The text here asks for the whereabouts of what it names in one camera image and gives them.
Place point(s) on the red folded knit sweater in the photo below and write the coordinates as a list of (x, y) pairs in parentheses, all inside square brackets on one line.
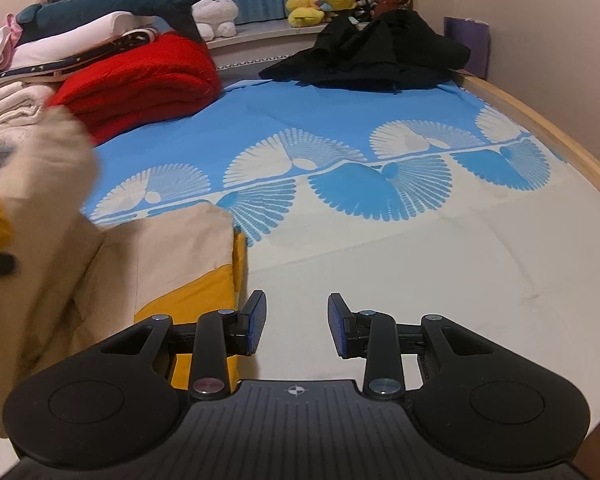
[(172, 77)]

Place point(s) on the blue white patterned bedsheet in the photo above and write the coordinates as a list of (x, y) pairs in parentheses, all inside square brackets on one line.
[(409, 203)]

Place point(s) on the yellow plush toys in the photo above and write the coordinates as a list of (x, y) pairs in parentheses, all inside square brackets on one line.
[(307, 13)]

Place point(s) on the dark teal shark plush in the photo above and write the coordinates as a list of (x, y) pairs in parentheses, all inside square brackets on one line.
[(39, 21)]

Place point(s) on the purple box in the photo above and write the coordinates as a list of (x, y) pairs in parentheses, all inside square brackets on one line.
[(475, 35)]

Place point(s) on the black clothes pile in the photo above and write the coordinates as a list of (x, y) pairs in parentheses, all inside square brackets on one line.
[(397, 51)]

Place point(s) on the white plush toy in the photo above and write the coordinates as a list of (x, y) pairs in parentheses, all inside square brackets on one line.
[(215, 18)]

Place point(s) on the beige and mustard jacket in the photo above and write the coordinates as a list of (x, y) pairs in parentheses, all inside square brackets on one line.
[(75, 283)]

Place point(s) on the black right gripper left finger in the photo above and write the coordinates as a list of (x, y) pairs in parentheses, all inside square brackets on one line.
[(228, 331)]

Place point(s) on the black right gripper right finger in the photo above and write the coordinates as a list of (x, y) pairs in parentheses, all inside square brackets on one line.
[(351, 330)]

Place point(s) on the stack of folded light clothes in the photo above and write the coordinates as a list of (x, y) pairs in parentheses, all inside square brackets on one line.
[(21, 104)]

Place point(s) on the wooden bed frame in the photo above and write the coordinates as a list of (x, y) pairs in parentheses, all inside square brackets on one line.
[(588, 458)]

